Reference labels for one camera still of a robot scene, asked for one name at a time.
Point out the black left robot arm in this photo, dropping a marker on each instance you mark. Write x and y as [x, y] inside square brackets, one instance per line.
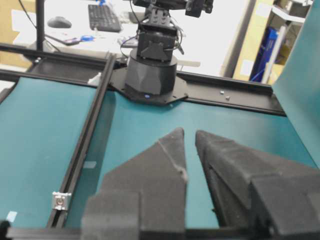
[150, 76]

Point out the silver metal bracket fitting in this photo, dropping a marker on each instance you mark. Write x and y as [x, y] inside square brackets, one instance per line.
[61, 201]

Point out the black computer keyboard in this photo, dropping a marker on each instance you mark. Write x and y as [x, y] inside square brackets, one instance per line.
[103, 19]

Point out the black aluminium extrusion rail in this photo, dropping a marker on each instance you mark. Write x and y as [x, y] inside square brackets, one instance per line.
[75, 166]

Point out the cardboard boxes on shelf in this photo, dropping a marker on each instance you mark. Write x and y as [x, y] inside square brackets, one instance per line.
[271, 30]

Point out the teal side panel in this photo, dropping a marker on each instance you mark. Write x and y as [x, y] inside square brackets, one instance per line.
[298, 86]

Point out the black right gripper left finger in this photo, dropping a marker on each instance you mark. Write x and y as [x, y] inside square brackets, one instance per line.
[143, 198]

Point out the black table edge frame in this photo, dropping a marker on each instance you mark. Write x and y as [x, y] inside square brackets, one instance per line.
[201, 89]

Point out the black computer mouse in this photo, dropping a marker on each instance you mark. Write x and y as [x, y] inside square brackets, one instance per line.
[59, 22]

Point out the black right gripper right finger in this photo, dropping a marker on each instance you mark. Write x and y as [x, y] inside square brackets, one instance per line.
[272, 197]

